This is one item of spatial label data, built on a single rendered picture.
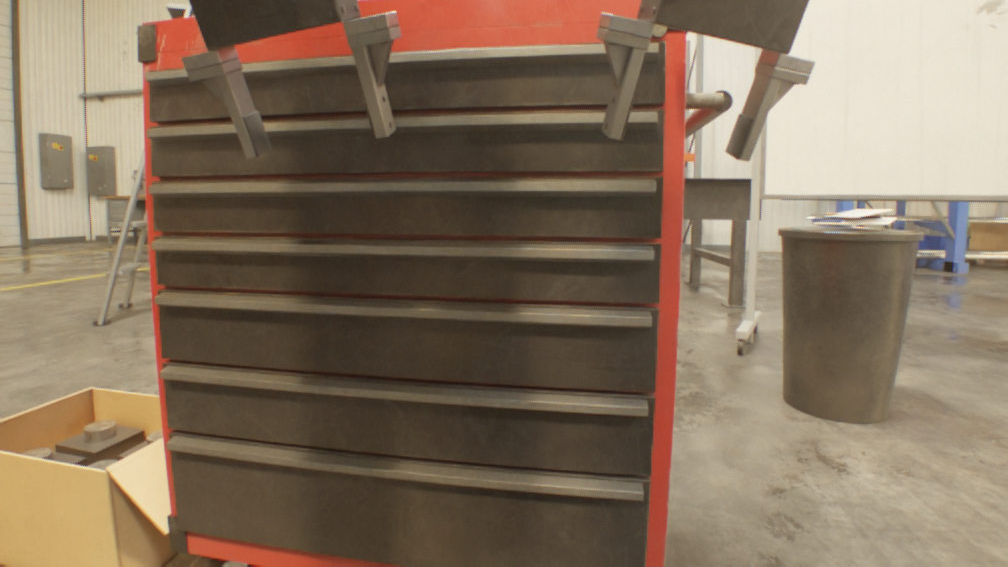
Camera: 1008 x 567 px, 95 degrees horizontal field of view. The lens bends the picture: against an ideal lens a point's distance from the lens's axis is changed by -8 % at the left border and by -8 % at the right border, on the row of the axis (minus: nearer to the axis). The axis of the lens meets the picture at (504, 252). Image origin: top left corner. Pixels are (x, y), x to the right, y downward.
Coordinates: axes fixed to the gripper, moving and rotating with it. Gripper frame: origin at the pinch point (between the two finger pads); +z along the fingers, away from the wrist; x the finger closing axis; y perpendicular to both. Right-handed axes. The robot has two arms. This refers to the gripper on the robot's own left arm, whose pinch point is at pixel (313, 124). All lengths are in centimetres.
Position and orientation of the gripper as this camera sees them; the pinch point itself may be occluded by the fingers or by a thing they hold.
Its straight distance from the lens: 51.6
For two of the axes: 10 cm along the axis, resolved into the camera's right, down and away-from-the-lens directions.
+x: -9.8, 1.0, 1.7
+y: 1.0, -4.8, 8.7
